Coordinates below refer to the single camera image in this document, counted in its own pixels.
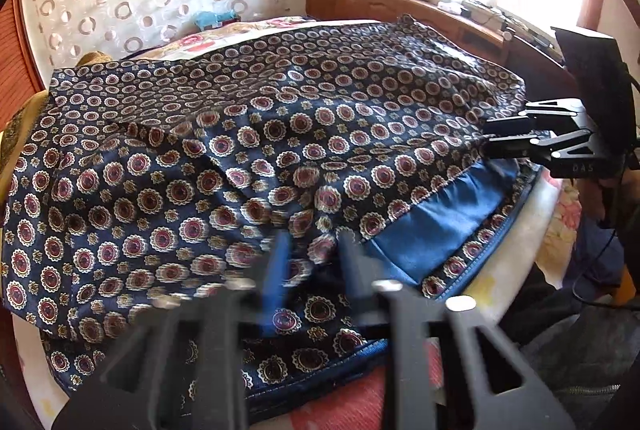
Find navy medallion print shirt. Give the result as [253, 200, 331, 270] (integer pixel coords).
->
[0, 14, 538, 411]

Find person's blue trousers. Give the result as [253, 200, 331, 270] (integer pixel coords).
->
[575, 190, 632, 293]

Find yellow sunflower cloth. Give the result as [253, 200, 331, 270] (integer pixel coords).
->
[0, 52, 108, 211]

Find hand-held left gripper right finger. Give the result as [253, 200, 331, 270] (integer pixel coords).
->
[337, 230, 565, 430]

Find white flat device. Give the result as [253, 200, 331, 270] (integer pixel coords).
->
[460, 0, 512, 31]

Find teal plastic bag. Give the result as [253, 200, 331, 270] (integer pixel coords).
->
[192, 8, 239, 31]

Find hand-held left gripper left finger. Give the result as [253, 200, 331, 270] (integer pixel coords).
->
[52, 230, 297, 430]

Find wooden louvre door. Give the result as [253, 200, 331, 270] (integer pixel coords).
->
[10, 0, 47, 96]

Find floral bed sheet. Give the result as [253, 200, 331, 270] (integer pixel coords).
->
[10, 14, 583, 430]

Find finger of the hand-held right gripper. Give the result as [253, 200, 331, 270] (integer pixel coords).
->
[479, 117, 592, 161]
[520, 97, 588, 131]

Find wooden cabinet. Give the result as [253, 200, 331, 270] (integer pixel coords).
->
[305, 0, 576, 75]

